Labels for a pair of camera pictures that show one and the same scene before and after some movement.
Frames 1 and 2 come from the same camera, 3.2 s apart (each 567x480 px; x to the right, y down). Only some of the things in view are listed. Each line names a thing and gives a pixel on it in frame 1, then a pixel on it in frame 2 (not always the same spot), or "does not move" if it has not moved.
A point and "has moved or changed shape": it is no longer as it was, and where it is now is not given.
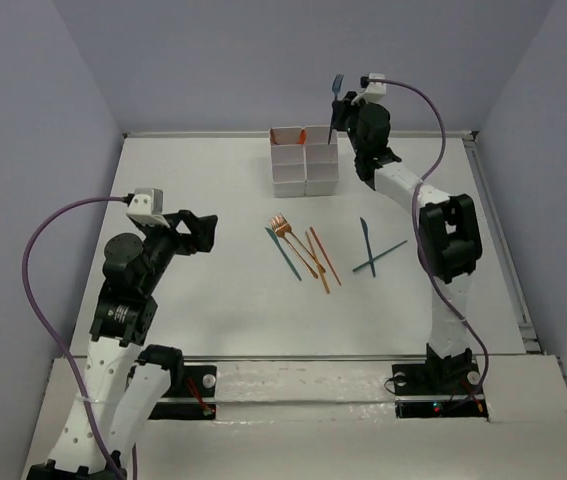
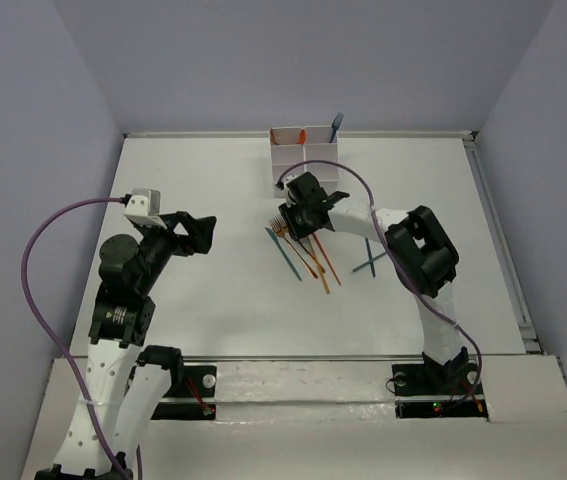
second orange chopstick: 325,255 does not move
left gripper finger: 203,232 does not move
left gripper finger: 191,221 does not move
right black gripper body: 349,116 → 296,216
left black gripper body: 183,228 does not move
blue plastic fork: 335,87 has moved or changed shape
